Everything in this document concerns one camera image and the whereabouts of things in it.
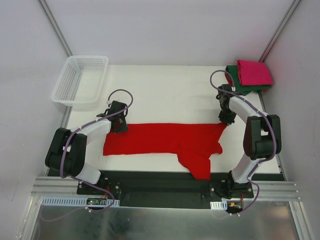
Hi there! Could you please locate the red t-shirt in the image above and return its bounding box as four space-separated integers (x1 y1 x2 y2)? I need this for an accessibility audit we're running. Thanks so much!
224 73 234 87
103 122 227 181

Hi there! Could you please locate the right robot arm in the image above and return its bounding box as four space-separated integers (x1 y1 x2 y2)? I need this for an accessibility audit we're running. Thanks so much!
214 84 282 199

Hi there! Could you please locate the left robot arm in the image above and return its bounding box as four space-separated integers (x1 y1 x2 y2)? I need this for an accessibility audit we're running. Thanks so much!
45 100 128 195

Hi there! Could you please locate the red folded t-shirt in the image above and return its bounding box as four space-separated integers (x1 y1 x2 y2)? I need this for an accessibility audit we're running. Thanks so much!
224 73 234 87

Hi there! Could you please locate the green folded t-shirt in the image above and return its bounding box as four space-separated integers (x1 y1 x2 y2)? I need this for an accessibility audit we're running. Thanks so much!
225 65 272 96

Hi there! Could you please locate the pink folded t-shirt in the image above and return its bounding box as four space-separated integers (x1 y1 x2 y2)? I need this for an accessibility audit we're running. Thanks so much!
237 59 274 86

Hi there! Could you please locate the white plastic basket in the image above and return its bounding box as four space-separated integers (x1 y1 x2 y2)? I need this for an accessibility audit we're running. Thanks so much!
51 55 109 108

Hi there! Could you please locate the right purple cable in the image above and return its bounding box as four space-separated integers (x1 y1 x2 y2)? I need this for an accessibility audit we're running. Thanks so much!
209 69 279 218

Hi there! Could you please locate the purple cable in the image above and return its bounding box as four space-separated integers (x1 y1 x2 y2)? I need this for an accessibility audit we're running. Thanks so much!
39 88 134 222
209 69 279 218

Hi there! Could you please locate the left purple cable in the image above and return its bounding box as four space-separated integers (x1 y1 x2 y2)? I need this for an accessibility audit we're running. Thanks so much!
39 88 134 222

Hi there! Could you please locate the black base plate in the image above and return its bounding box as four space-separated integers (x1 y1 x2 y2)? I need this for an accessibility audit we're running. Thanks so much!
76 170 254 209

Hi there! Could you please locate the right cable duct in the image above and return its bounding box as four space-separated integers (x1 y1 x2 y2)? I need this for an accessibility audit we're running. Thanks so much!
210 200 228 211

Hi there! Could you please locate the cable duct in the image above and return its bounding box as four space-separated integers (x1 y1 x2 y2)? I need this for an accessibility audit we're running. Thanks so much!
42 196 120 208
210 200 228 211

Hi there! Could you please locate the left cable duct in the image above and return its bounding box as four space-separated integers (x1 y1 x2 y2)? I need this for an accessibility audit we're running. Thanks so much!
42 196 120 208

